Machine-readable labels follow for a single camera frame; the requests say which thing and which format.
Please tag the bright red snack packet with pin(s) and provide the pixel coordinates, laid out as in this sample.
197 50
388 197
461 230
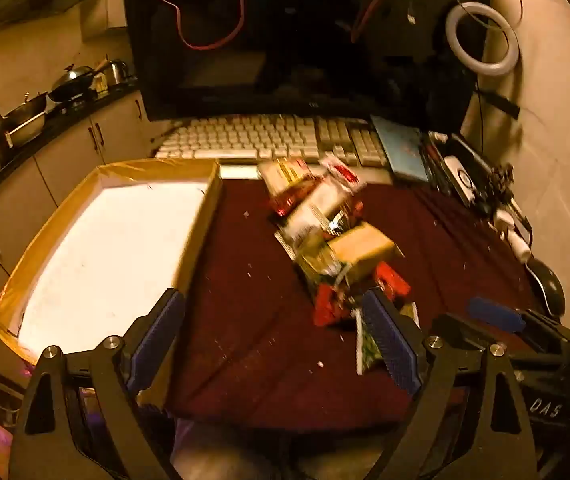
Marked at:
332 302

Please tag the white kitchen cabinets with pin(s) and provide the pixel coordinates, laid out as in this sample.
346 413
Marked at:
65 170

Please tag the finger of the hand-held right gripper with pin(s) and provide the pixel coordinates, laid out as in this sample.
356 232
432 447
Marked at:
495 312
470 330

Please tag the large white snack packet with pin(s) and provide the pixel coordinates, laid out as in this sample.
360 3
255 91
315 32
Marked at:
315 215

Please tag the yellow snack box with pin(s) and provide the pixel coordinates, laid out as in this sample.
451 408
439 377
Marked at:
362 250

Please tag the black wok with lid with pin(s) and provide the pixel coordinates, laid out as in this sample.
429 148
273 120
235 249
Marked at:
72 85

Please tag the white red snack packet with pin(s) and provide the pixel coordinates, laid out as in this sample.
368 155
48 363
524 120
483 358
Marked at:
342 172

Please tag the blue notebook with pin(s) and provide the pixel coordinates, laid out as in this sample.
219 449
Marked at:
400 150

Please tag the green white snack packet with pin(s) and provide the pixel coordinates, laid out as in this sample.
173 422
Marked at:
367 350

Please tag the white power adapter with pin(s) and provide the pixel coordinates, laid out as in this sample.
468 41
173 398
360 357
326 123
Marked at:
515 237

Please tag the white computer keyboard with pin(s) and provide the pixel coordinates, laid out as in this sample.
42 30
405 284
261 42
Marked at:
265 135

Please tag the black computer mouse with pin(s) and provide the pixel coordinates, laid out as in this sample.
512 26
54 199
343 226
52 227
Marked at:
550 285

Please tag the yellow red striped snack packet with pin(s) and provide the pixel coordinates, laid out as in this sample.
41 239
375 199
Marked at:
282 175

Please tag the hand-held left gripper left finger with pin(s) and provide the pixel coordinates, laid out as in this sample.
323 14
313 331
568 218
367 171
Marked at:
157 320

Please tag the black device with round dial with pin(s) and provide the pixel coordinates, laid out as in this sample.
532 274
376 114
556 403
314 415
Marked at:
462 180

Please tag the green yellow snack packet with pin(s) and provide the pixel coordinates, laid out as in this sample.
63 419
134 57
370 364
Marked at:
317 265

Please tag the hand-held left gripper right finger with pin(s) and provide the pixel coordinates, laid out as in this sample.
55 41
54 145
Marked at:
390 335

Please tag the steel kettle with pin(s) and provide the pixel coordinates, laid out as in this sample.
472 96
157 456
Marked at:
117 72

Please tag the steel mixing bowl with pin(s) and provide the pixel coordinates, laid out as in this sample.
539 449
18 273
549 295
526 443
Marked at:
25 120

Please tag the shallow cardboard box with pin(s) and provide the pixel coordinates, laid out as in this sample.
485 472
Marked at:
115 250

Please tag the dark red table cloth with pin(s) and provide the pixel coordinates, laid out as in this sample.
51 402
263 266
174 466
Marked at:
255 310

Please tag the black computer monitor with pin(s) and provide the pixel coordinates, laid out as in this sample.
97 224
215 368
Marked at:
275 35

